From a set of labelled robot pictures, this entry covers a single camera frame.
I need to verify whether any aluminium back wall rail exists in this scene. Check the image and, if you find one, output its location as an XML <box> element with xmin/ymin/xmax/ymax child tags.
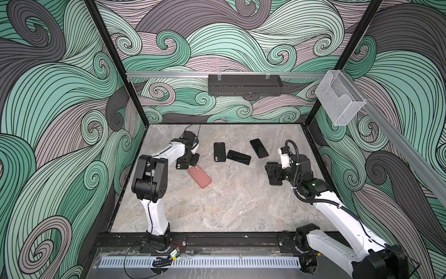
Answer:
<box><xmin>125</xmin><ymin>71</ymin><xmax>325</xmax><ymax>80</ymax></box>

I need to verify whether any white slotted cable duct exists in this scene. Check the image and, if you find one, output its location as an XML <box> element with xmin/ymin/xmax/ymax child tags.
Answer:
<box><xmin>98</xmin><ymin>256</ymin><xmax>301</xmax><ymax>269</ymax></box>

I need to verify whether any aluminium right wall rail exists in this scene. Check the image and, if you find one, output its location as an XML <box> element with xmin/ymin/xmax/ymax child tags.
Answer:
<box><xmin>341</xmin><ymin>72</ymin><xmax>446</xmax><ymax>205</ymax></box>

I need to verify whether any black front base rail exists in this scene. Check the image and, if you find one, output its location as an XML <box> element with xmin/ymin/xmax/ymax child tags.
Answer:
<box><xmin>93</xmin><ymin>231</ymin><xmax>353</xmax><ymax>255</ymax></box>

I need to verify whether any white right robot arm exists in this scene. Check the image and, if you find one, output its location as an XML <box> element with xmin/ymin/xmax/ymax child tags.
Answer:
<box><xmin>265</xmin><ymin>139</ymin><xmax>416</xmax><ymax>279</ymax></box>

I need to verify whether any black phone ribbed back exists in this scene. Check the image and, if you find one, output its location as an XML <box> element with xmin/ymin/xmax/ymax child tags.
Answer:
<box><xmin>226</xmin><ymin>150</ymin><xmax>252</xmax><ymax>166</ymax></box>

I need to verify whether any pink phone case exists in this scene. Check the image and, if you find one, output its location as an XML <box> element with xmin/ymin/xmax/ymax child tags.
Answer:
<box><xmin>187</xmin><ymin>165</ymin><xmax>212</xmax><ymax>189</ymax></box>

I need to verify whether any black phone case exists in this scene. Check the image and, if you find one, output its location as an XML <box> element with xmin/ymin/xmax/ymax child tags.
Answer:
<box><xmin>213</xmin><ymin>142</ymin><xmax>226</xmax><ymax>162</ymax></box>
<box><xmin>175</xmin><ymin>158</ymin><xmax>189</xmax><ymax>170</ymax></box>

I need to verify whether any clear plastic wall bin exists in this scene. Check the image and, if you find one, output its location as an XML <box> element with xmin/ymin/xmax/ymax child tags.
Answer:
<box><xmin>315</xmin><ymin>70</ymin><xmax>366</xmax><ymax>126</ymax></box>

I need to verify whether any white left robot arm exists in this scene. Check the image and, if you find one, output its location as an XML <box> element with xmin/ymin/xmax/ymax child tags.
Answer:
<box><xmin>131</xmin><ymin>131</ymin><xmax>199</xmax><ymax>247</ymax></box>

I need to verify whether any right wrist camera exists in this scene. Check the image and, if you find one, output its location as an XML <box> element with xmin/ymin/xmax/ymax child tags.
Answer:
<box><xmin>278</xmin><ymin>146</ymin><xmax>291</xmax><ymax>169</ymax></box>

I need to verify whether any black wall tray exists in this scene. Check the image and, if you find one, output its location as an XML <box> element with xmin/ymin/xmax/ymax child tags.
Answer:
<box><xmin>208</xmin><ymin>75</ymin><xmax>283</xmax><ymax>97</ymax></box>

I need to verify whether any aluminium wall rail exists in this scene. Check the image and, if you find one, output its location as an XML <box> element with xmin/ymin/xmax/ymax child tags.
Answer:
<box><xmin>125</xmin><ymin>71</ymin><xmax>325</xmax><ymax>80</ymax></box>
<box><xmin>341</xmin><ymin>72</ymin><xmax>446</xmax><ymax>205</ymax></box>

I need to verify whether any black phone glossy screen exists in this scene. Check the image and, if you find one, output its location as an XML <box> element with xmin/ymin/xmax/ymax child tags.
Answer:
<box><xmin>250</xmin><ymin>138</ymin><xmax>269</xmax><ymax>159</ymax></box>

